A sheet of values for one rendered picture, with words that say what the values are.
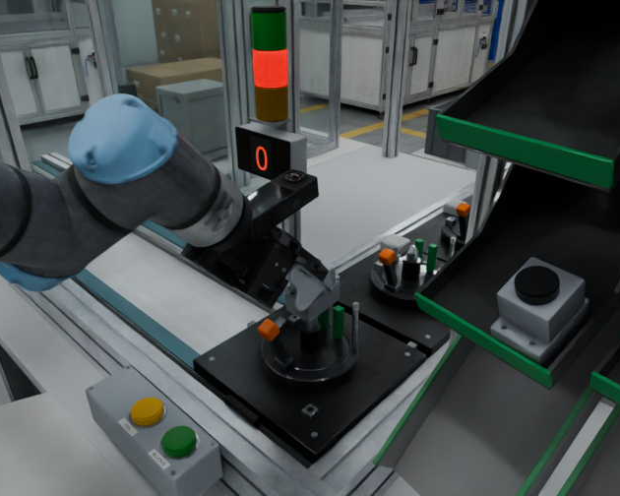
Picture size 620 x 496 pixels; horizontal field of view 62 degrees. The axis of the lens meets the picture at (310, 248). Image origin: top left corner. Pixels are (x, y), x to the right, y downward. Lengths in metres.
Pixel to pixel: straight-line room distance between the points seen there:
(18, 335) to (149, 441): 0.49
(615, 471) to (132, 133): 0.50
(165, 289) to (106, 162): 0.64
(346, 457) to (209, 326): 0.38
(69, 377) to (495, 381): 0.69
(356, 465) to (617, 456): 0.27
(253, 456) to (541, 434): 0.32
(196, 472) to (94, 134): 0.41
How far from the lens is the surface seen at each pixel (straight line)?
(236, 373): 0.74
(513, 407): 0.57
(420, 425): 0.60
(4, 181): 0.43
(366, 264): 0.98
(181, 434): 0.68
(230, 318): 0.94
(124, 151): 0.42
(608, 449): 0.57
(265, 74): 0.78
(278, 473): 0.64
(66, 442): 0.88
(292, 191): 0.57
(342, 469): 0.64
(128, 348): 0.84
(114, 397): 0.76
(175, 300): 1.00
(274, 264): 0.56
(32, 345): 1.08
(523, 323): 0.42
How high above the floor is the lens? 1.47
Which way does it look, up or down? 29 degrees down
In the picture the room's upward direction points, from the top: straight up
